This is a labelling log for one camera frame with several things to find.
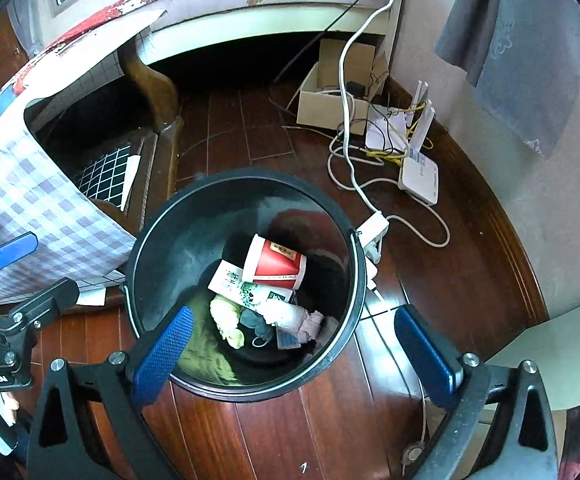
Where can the green white milk carton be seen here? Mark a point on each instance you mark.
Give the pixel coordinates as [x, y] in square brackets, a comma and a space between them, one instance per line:
[227, 281]

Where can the bed with floral sheet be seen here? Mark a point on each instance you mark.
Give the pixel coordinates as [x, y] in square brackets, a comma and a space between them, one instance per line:
[125, 38]

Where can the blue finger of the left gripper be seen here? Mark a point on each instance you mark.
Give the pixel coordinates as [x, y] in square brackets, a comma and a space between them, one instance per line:
[17, 248]

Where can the cardboard box under bed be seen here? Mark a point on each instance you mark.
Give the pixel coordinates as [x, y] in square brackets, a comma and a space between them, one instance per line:
[321, 95]

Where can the wooden table leg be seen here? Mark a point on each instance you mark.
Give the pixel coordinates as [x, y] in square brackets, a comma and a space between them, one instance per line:
[167, 124]

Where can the dark wooden door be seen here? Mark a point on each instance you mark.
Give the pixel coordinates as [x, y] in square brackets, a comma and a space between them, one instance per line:
[0, 55]

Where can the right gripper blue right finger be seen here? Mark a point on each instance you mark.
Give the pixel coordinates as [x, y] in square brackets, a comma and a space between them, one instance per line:
[434, 358]

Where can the red paper cup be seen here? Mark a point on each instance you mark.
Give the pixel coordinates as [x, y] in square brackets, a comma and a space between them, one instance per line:
[271, 264]

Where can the black trash bin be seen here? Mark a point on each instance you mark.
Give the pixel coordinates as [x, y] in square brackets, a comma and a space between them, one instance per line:
[180, 248]

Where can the red white milk carton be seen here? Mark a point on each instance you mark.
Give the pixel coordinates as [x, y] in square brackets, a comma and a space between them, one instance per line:
[292, 319]

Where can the grey blue curtain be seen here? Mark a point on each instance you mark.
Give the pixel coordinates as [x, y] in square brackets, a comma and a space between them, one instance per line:
[523, 59]

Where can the white power strip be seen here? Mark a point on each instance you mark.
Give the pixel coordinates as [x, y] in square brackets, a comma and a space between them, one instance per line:
[370, 236]

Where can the yellow cloth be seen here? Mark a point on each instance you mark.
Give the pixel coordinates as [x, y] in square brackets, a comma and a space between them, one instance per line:
[226, 316]

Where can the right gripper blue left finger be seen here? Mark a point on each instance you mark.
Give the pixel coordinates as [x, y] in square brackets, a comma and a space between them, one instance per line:
[156, 353]

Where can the white router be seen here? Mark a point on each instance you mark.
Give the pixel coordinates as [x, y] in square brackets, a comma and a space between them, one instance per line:
[399, 134]

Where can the purple checkered tablecloth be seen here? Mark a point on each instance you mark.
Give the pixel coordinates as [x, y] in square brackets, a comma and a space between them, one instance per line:
[75, 238]

